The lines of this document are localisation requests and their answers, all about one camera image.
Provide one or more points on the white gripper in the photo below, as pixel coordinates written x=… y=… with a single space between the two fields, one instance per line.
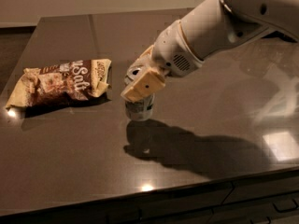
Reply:
x=172 y=51

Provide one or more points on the green 7up soda can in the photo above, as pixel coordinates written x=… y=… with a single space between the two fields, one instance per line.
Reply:
x=141 y=110

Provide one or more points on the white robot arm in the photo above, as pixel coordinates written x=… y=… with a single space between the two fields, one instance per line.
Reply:
x=213 y=26

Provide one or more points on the brown chip bag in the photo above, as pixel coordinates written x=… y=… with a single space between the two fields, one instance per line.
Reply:
x=61 y=84

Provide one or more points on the black drawer handle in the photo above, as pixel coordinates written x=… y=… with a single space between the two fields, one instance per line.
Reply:
x=286 y=206

